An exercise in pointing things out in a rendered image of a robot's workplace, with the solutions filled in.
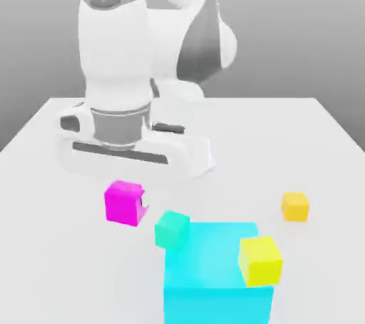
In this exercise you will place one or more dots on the small orange cube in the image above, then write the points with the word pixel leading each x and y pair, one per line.
pixel 295 206

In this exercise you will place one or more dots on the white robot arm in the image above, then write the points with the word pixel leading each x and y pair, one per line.
pixel 114 45

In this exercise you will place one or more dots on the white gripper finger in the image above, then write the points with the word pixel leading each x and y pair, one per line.
pixel 148 199

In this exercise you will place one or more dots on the small magenta cube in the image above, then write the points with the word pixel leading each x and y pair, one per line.
pixel 122 204

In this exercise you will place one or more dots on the small yellow cube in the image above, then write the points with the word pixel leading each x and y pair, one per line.
pixel 261 261

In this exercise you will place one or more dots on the small teal cube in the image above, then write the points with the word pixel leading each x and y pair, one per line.
pixel 171 230

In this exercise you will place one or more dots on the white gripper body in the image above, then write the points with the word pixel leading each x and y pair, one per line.
pixel 185 156

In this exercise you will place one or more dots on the large cyan box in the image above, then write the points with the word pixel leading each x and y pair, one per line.
pixel 211 278

